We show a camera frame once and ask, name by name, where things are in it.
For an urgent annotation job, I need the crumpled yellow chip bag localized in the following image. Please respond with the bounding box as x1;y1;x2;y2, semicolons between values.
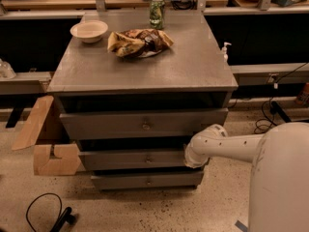
107;29;174;58

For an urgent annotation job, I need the notched wooden block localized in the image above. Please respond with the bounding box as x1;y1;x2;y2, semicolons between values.
33;144;81;176

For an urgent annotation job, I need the upright wooden board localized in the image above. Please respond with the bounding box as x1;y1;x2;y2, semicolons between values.
12;96;54;151

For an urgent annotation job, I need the grey bottom drawer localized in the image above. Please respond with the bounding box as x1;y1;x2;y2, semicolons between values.
91;170;204;190

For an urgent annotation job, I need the grey three-drawer cabinet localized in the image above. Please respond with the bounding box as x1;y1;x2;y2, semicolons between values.
48;11;238;177

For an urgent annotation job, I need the orange bottle right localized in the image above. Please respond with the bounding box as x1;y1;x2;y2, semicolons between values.
295;83;309;105

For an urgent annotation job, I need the white ceramic bowl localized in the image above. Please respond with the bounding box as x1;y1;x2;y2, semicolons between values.
70;20;108;44

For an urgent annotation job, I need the grey top drawer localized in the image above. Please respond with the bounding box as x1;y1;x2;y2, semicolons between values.
60;108;228;140

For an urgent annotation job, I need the black floor cable loop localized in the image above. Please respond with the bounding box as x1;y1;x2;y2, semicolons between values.
25;192;78;232

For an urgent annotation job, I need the black cable bundle right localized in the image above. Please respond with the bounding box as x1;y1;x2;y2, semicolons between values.
253;62;309;135

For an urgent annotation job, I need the green soda can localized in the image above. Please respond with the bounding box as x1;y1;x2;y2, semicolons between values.
150;0;165;30

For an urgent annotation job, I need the white pump bottle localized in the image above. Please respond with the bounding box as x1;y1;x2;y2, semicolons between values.
221;42;232;63

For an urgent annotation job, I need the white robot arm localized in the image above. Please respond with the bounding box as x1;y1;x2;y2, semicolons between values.
184;122;309;232

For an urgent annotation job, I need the grey drawer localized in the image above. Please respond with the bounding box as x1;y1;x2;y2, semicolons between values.
79;148;184;170
60;108;228;140
91;170;204;190

